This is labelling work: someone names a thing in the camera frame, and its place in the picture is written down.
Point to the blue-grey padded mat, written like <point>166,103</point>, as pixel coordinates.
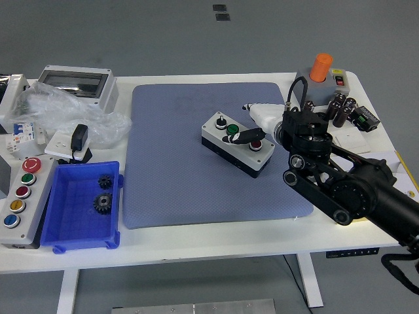
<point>176,131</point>

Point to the blue plastic bin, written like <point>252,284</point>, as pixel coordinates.
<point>72,222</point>

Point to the grey switch box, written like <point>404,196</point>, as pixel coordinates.
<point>322,90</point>

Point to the white circuit breaker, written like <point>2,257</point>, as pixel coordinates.
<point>23,134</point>

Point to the white wall socket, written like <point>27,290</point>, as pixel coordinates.
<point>57,144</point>

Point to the black table control panel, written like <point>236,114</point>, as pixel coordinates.
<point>352,252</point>

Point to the white enclosure box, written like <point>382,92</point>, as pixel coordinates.
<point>13,98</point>

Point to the black power adapter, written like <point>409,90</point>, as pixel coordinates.
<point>79,136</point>

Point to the grey metal block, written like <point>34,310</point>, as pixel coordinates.
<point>3,176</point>

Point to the white wall switch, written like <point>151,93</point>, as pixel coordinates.
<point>353,140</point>

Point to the orange cylinder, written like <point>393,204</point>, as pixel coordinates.
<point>321,67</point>

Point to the large black gear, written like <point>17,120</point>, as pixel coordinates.
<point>102,203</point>

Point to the grey five-button control box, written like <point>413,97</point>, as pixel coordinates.
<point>36,202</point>

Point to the grey distribution box clear cover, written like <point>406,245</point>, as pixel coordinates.
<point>75,81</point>

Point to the clear plastic bag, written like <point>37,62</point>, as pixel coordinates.
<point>65,111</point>

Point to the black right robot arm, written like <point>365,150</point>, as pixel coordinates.
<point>353,193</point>

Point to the grey metal plate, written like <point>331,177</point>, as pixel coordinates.
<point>193,308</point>

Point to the small black gear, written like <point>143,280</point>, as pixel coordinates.
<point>105,182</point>

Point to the white table leg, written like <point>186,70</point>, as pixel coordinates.
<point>311,281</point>
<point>67,291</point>

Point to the dark floor cover plate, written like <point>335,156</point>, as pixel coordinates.
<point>222,17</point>
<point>219,7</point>

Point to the black module green terminal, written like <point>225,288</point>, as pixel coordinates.
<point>366,118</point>

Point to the grey four-button control box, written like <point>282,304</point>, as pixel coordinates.
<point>235,153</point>

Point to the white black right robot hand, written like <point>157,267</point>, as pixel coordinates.
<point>265,114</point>

